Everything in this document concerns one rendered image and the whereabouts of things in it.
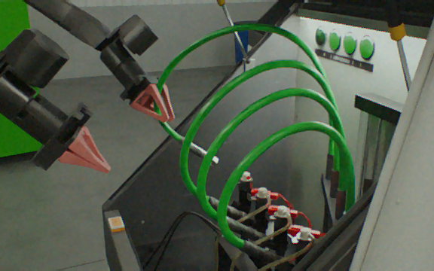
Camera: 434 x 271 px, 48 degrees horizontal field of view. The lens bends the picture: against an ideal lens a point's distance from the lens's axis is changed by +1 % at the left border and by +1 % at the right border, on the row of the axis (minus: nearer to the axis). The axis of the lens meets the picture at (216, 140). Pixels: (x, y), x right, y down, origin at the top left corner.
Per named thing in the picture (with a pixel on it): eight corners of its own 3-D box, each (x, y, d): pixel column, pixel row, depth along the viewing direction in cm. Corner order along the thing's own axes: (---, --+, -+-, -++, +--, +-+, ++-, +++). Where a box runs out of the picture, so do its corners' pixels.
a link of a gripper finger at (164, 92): (187, 108, 105) (160, 77, 107) (173, 110, 98) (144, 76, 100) (166, 129, 107) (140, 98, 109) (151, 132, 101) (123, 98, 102)
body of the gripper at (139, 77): (166, 82, 108) (145, 58, 109) (144, 80, 98) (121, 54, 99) (147, 102, 110) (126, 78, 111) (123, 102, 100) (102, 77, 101)
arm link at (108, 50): (103, 59, 109) (93, 53, 104) (126, 38, 109) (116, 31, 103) (122, 82, 108) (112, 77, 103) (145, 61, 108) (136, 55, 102)
